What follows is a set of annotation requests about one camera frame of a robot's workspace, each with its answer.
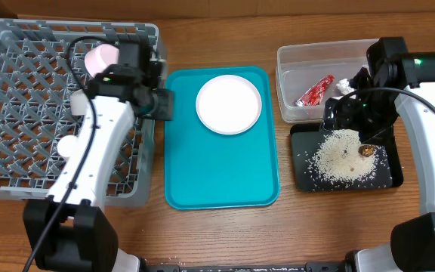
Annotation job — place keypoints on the white rice pile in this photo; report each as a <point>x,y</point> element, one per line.
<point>337,164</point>

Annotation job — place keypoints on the teal serving tray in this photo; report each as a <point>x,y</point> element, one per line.
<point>207,170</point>

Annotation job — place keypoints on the pink bowl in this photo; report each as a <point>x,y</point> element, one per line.
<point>99,58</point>

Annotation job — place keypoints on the large white plate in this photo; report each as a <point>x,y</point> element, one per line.
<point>228,104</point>

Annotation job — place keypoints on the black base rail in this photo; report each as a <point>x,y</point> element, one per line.
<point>221,266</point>

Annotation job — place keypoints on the grey small bowl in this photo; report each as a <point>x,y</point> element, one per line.
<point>78,103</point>

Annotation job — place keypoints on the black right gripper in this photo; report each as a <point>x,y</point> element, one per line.
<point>348,114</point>

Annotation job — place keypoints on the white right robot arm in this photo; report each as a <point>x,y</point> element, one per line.
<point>412,243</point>

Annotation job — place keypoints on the clear plastic bin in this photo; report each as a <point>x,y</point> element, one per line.
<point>300,67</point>

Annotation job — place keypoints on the white paper cup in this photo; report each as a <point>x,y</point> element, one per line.
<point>66,146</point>

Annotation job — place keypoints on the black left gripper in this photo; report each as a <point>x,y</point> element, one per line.
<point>167,109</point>

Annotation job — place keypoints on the grey dishwasher rack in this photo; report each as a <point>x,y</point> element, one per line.
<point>41,65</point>

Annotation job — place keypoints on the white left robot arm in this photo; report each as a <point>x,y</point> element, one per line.
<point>68,230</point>

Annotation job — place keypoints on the white tissue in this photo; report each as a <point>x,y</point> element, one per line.
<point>344,86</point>

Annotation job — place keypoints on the brown food scrap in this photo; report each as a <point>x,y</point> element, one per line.
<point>366,150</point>

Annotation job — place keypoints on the red snack wrapper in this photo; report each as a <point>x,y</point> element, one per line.
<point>315,94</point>

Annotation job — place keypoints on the black waste tray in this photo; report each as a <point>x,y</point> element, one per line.
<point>305,139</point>

